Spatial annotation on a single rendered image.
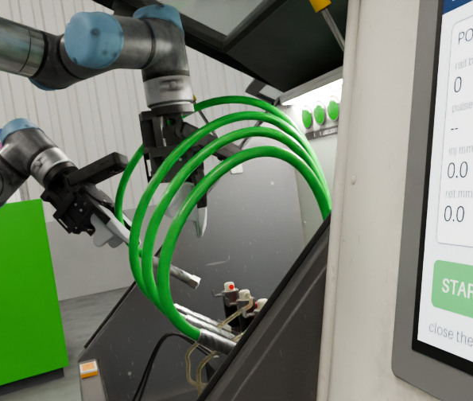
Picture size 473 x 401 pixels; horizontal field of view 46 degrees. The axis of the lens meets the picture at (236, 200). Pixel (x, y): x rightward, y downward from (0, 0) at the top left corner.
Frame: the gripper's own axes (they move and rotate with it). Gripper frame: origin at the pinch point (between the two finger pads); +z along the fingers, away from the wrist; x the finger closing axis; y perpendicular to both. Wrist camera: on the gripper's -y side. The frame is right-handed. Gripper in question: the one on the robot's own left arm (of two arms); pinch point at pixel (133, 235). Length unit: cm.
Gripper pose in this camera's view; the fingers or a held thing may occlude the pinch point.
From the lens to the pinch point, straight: 101.9
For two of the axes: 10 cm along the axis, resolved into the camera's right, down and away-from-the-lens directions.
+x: -3.3, -1.3, -9.3
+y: -6.3, 7.7, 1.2
